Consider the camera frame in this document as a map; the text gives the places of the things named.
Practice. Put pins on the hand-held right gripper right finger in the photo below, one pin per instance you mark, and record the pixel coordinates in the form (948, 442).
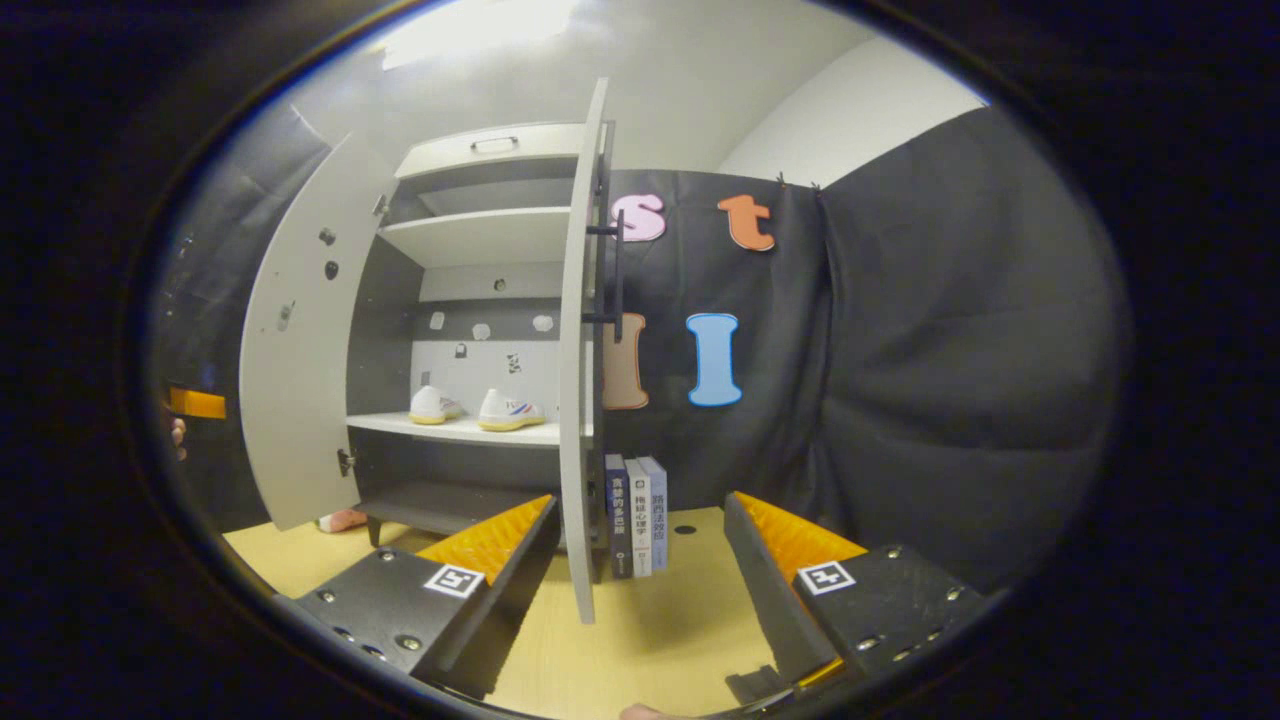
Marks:
(770, 590)

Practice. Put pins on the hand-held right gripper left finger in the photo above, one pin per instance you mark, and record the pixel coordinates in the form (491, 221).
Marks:
(510, 600)

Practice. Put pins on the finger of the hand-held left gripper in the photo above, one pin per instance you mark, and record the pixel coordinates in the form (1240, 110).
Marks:
(200, 404)

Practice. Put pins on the white shoe cabinet door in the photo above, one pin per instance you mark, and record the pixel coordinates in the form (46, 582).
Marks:
(300, 380)
(575, 400)

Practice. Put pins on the white shoe cabinet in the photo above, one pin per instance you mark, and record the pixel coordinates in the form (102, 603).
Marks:
(460, 430)

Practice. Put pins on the white striped canvas shoe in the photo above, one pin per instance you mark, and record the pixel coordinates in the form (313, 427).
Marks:
(505, 412)
(432, 405)

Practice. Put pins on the white cabinet drawer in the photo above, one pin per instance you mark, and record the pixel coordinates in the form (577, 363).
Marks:
(440, 158)

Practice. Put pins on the dark blue book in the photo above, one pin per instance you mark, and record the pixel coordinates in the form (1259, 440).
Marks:
(616, 520)

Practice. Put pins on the light blue book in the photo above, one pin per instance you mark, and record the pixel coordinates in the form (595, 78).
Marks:
(659, 510)

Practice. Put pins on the white book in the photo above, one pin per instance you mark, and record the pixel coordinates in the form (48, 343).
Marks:
(640, 530)

